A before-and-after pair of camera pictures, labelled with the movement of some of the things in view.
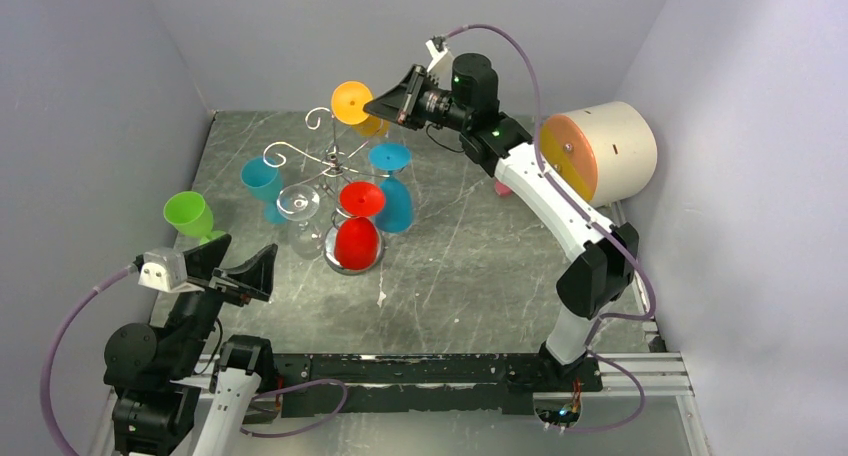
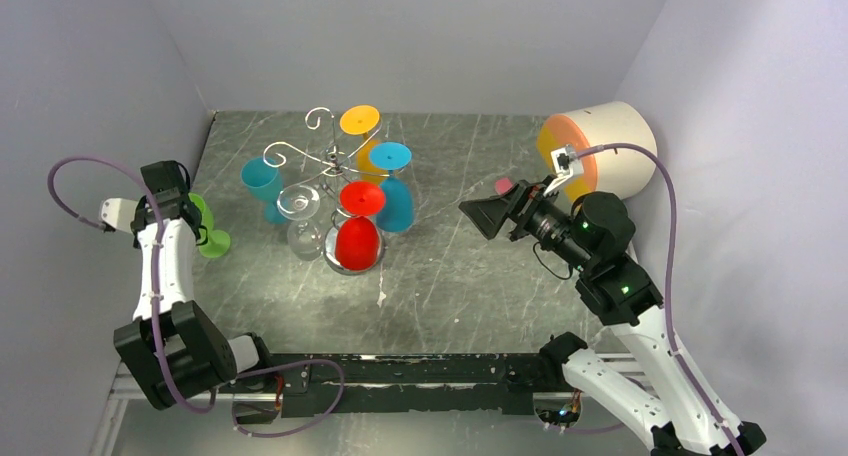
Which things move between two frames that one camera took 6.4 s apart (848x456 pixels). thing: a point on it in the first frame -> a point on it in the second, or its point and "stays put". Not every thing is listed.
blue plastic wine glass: [264, 182] stays put
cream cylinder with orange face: [604, 154] stays put
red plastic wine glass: [356, 240] stays put
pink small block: [503, 189] stays put
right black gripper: [400, 103] -> [489, 213]
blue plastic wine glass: [396, 214] stays put
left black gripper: [251, 277] -> [142, 206]
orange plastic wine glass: [347, 101] -> [362, 120]
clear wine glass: [298, 204] stays put
